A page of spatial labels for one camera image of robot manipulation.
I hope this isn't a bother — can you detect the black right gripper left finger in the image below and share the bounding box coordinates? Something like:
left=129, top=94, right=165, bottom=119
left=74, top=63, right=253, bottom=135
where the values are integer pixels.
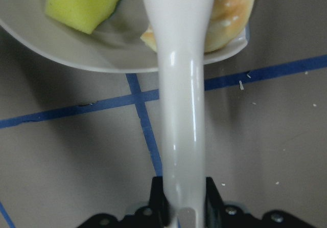
left=148, top=176, right=172, bottom=225

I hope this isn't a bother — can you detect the white plastic dustpan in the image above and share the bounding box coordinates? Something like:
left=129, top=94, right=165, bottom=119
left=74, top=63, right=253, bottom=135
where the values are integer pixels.
left=0, top=0, right=249, bottom=74

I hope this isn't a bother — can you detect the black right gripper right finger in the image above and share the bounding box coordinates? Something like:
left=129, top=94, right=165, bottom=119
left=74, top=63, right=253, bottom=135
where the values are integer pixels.
left=204, top=177, right=225, bottom=225

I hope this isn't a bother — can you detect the yellow green sponge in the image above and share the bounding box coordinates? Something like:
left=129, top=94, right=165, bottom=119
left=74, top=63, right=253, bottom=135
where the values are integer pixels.
left=45, top=0, right=120, bottom=34

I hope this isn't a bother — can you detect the beige bread roll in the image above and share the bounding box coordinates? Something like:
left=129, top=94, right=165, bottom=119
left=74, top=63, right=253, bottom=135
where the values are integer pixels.
left=141, top=0, right=255, bottom=55

